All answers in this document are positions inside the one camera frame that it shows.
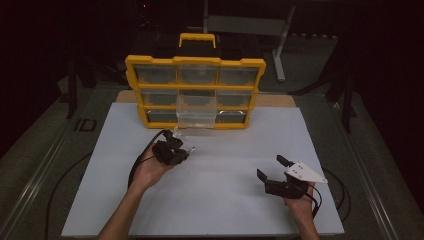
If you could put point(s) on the white board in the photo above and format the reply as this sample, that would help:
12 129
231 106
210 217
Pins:
213 200

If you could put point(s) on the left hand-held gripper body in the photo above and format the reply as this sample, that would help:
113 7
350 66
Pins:
170 151

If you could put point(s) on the person's left hand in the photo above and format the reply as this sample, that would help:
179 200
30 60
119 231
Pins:
150 173

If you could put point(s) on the aluminium floor rail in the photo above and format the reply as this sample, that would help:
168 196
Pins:
366 180
43 163

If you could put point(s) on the person's right hand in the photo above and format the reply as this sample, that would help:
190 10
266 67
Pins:
301 208

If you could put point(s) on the grey metal stand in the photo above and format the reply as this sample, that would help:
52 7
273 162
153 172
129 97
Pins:
246 25

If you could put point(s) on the yellow and black organizer cabinet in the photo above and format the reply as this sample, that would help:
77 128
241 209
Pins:
196 60

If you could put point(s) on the black stand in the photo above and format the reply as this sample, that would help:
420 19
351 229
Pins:
71 90
346 103

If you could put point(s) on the clear plastic organizer drawer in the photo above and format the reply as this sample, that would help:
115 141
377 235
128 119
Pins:
196 120

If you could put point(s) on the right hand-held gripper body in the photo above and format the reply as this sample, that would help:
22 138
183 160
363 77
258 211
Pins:
301 173

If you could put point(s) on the set of clear cabinet drawers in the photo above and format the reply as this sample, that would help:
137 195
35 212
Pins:
156 75

